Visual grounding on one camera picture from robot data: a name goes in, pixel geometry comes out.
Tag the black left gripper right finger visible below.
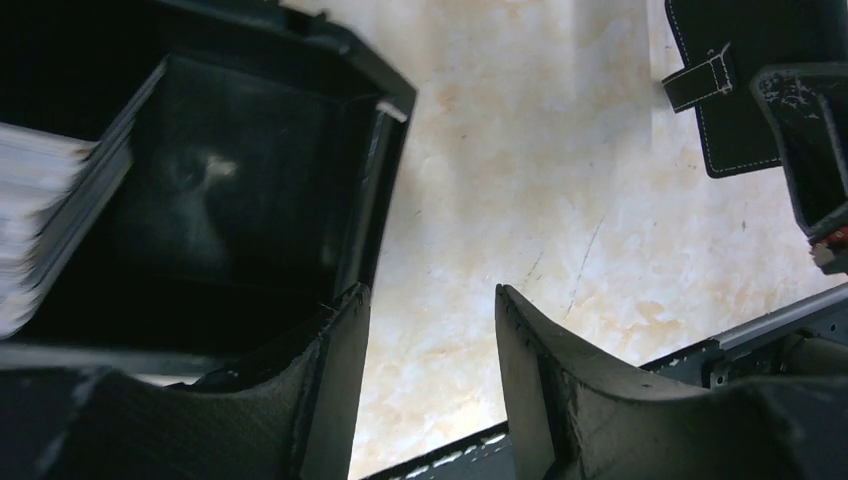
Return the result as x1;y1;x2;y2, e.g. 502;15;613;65
495;285;847;479

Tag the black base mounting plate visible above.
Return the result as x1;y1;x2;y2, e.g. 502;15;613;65
370;311;847;479

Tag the white credit card stack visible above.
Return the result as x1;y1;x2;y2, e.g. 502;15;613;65
1;60;167;338

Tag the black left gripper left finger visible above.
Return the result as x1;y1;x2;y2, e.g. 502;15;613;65
1;284;371;479

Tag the black blue card holder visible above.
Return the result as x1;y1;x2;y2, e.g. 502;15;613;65
662;0;847;178

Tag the black plastic card tray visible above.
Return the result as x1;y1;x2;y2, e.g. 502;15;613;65
1;1;416;375

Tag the aluminium front frame rail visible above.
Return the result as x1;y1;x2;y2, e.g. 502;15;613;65
711;284;847;350

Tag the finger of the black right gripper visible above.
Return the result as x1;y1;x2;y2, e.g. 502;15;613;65
750;62;847;239

